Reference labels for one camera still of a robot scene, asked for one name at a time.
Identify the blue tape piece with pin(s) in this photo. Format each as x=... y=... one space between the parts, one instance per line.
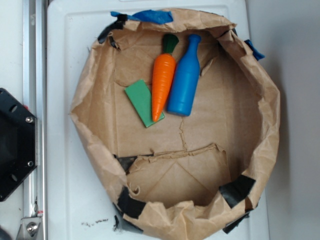
x=257 y=55
x=150 y=16

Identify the aluminium extrusion rail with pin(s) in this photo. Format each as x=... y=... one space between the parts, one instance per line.
x=34 y=224

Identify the green flat block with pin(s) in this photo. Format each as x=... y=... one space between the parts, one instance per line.
x=141 y=98

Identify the blue tape piece top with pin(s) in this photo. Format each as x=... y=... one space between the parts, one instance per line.
x=150 y=16

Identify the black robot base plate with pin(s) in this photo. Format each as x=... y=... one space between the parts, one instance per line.
x=17 y=144

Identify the orange toy carrot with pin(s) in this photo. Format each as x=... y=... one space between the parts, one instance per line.
x=162 y=76

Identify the blue toy bottle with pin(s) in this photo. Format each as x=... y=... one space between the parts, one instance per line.
x=184 y=86

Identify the brown paper lined bin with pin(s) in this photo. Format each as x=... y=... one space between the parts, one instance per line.
x=184 y=177

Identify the blue tape piece right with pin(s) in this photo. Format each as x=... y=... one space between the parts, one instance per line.
x=257 y=55

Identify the white plastic tray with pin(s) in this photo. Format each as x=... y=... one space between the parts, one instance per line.
x=78 y=208

